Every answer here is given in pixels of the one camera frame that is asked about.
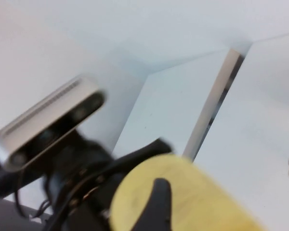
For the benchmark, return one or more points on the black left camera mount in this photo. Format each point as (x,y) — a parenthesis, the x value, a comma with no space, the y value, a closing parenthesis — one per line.
(2,183)

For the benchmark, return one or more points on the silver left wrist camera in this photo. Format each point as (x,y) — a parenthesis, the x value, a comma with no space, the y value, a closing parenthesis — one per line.
(38,125)

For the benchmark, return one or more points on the white side table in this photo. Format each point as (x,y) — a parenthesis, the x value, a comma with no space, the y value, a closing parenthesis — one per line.
(171,101)

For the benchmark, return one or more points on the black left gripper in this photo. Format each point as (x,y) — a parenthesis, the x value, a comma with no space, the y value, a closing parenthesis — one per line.
(67,168)

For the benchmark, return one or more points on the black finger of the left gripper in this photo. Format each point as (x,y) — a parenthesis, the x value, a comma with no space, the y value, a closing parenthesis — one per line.
(159,209)
(154,148)

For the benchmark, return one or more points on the yellow plastic cup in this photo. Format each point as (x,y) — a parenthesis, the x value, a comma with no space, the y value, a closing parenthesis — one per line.
(207,204)

